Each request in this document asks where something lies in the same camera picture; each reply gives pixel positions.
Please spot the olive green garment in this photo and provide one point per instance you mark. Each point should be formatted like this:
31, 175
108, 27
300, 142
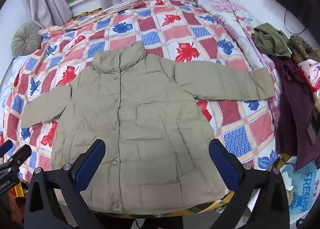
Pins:
271, 40

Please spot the pink patterned quilt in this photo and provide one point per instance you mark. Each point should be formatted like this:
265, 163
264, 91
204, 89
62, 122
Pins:
230, 11

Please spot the leaf print checked blanket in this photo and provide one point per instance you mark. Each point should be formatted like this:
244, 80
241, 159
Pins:
175, 31

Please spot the leopard print cloth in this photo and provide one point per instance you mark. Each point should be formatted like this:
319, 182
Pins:
303, 48

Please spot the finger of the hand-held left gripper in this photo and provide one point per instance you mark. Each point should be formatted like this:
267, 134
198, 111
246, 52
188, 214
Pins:
18, 156
5, 148

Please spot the round green cushion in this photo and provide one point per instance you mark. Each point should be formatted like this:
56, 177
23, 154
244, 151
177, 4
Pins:
26, 40

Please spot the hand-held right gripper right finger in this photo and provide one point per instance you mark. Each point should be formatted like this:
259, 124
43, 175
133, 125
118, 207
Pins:
225, 164

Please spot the yellow plaid bedsheet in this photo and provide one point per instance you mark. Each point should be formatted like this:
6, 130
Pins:
200, 207

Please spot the dark purple garment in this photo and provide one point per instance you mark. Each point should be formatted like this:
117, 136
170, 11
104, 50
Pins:
297, 109

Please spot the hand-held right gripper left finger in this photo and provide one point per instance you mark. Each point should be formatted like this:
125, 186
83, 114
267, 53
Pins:
92, 161

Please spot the blue printed bag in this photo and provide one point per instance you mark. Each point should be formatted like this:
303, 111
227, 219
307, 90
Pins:
305, 189

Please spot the khaki puffer jacket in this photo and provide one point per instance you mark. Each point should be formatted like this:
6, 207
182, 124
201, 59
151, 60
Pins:
150, 131

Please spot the white crumpled tissue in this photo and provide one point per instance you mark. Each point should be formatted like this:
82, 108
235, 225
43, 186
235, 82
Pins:
287, 182

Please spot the floral satin cloth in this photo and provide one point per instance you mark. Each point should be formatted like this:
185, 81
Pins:
311, 73

